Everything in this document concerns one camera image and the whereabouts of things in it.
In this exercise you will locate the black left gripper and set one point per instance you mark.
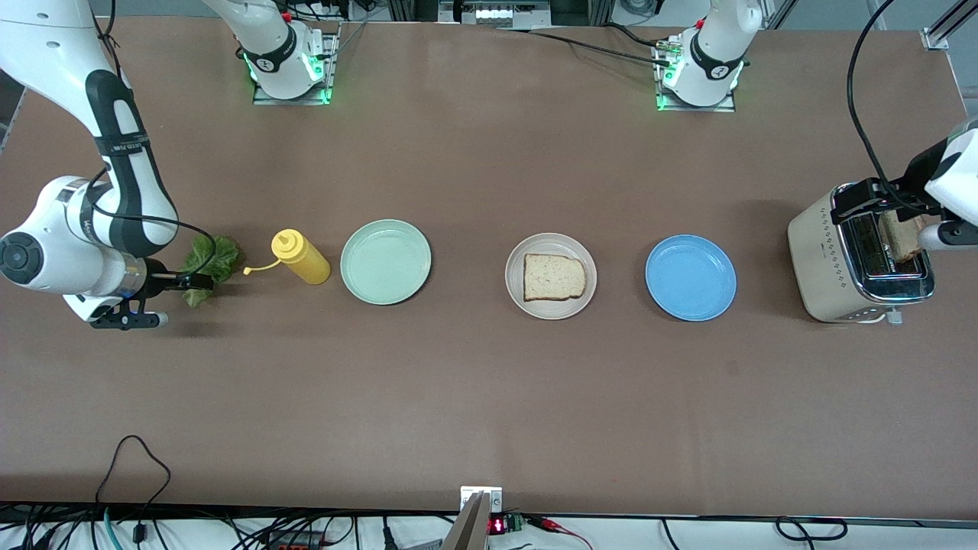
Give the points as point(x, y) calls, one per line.
point(918, 169)

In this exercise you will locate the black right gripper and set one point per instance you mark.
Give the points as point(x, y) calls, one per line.
point(157, 270)

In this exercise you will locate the green lettuce leaf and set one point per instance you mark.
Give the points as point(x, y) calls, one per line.
point(221, 256)

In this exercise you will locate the brown bread slice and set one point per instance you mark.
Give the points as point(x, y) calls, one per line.
point(905, 238)
point(554, 277)

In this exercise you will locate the yellow squeeze bottle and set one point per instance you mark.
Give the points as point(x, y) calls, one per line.
point(306, 263)

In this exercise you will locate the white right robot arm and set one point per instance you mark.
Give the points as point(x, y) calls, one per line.
point(46, 46)

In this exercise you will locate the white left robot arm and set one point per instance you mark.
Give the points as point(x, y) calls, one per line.
point(714, 53)

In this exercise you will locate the mint green plate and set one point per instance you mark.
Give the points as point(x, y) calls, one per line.
point(386, 262)

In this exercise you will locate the blue plate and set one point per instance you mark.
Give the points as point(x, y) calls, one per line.
point(690, 277)

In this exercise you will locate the beige plate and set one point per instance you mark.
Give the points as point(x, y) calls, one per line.
point(550, 312)

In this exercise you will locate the beige chrome toaster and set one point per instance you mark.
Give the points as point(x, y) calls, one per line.
point(821, 260)

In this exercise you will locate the red display circuit module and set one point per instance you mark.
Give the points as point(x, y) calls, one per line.
point(498, 525)

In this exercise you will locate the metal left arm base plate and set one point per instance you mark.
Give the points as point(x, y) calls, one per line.
point(726, 108)

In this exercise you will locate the aluminium frame corner bracket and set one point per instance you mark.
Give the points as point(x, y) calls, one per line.
point(934, 38)

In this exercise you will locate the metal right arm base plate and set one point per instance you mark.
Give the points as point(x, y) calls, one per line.
point(294, 101)

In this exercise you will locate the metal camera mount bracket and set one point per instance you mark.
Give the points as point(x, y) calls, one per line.
point(474, 527)

